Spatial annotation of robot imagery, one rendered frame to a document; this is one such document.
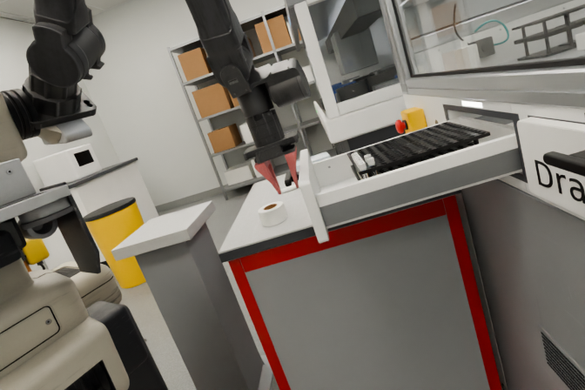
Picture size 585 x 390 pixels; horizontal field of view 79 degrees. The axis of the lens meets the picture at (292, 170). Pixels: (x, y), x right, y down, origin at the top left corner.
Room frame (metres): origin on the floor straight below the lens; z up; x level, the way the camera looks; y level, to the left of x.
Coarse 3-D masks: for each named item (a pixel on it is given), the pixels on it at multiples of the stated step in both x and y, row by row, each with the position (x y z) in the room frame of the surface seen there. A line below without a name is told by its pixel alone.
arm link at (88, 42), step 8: (80, 32) 0.63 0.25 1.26; (88, 32) 0.64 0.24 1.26; (80, 40) 0.62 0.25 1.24; (88, 40) 0.63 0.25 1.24; (96, 40) 0.65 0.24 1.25; (88, 48) 0.62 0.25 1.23; (96, 48) 0.65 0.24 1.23; (88, 56) 0.62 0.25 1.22; (96, 56) 0.65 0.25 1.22; (96, 64) 0.66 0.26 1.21; (88, 72) 0.63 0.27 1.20
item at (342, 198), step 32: (480, 128) 0.67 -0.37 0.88; (512, 128) 0.56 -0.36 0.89; (448, 160) 0.53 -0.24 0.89; (480, 160) 0.53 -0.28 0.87; (512, 160) 0.52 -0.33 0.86; (320, 192) 0.56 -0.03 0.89; (352, 192) 0.55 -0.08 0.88; (384, 192) 0.54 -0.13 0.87; (416, 192) 0.54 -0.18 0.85; (448, 192) 0.54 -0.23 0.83
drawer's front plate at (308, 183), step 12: (300, 156) 0.75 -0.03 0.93; (300, 168) 0.64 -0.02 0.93; (312, 168) 0.74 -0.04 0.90; (300, 180) 0.55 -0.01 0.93; (312, 180) 0.60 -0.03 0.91; (312, 192) 0.54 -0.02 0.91; (312, 204) 0.54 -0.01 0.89; (312, 216) 0.54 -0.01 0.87; (324, 228) 0.54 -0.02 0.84; (324, 240) 0.54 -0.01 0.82
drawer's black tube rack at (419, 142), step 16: (432, 128) 0.72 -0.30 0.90; (448, 128) 0.68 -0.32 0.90; (464, 128) 0.65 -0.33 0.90; (384, 144) 0.74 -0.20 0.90; (400, 144) 0.69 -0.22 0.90; (416, 144) 0.64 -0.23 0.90; (432, 144) 0.61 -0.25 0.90; (448, 144) 0.58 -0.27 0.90; (464, 144) 0.64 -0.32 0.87; (384, 160) 0.61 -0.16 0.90; (400, 160) 0.58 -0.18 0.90; (416, 160) 0.64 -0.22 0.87; (368, 176) 0.60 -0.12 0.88
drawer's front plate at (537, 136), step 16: (528, 128) 0.45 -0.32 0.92; (544, 128) 0.42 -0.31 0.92; (560, 128) 0.39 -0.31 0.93; (576, 128) 0.37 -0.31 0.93; (528, 144) 0.46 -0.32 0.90; (544, 144) 0.43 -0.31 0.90; (560, 144) 0.40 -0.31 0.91; (576, 144) 0.37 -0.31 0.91; (528, 160) 0.47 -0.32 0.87; (528, 176) 0.47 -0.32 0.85; (544, 176) 0.44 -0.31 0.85; (576, 176) 0.38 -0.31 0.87; (544, 192) 0.44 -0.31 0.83; (576, 192) 0.38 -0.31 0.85; (576, 208) 0.39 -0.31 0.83
